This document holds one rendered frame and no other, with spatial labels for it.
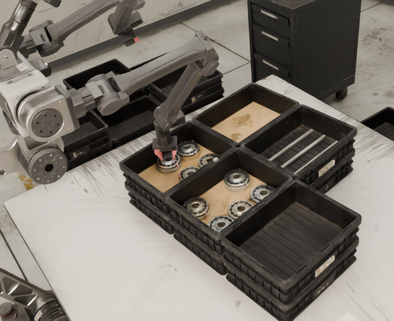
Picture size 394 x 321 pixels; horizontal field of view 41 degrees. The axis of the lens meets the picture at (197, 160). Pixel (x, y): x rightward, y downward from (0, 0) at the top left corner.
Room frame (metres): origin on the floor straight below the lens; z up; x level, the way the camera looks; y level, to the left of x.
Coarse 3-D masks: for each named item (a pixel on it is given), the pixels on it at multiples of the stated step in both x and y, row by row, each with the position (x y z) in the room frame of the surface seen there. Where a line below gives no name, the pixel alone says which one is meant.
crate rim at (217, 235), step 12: (228, 156) 1.66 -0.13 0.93; (252, 156) 1.64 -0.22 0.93; (276, 168) 1.54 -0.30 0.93; (192, 180) 1.54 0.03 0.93; (288, 180) 1.46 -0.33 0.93; (276, 192) 1.41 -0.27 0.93; (168, 204) 1.45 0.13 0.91; (192, 216) 1.35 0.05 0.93; (240, 216) 1.31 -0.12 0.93; (204, 228) 1.29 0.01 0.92; (228, 228) 1.27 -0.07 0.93
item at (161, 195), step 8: (192, 120) 1.94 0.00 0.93; (176, 128) 1.90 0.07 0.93; (200, 128) 1.87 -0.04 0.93; (216, 136) 1.80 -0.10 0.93; (232, 144) 1.73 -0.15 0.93; (136, 152) 1.77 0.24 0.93; (224, 152) 1.68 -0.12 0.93; (120, 168) 1.70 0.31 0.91; (128, 168) 1.67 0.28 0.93; (200, 168) 1.60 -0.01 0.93; (136, 176) 1.61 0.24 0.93; (192, 176) 1.56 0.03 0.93; (144, 184) 1.56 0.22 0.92; (176, 184) 1.53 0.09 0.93; (152, 192) 1.53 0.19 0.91; (160, 192) 1.50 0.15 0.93; (168, 192) 1.49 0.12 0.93
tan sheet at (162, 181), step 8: (200, 152) 1.83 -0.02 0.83; (208, 152) 1.82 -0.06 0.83; (192, 160) 1.78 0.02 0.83; (152, 168) 1.77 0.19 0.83; (144, 176) 1.72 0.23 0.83; (152, 176) 1.72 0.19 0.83; (160, 176) 1.71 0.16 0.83; (168, 176) 1.70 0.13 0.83; (176, 176) 1.69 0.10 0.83; (152, 184) 1.67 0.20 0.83; (160, 184) 1.66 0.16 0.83; (168, 184) 1.65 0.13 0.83
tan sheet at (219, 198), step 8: (256, 184) 1.57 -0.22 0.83; (264, 184) 1.57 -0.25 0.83; (208, 192) 1.57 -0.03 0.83; (216, 192) 1.56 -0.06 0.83; (224, 192) 1.55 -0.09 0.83; (232, 192) 1.55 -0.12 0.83; (240, 192) 1.54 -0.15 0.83; (248, 192) 1.53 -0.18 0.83; (208, 200) 1.52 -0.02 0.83; (216, 200) 1.52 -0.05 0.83; (224, 200) 1.51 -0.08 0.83; (232, 200) 1.50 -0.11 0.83; (248, 200) 1.49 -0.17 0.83; (216, 208) 1.47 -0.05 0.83; (224, 208) 1.46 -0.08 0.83; (208, 216) 1.44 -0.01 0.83; (216, 216) 1.43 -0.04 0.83
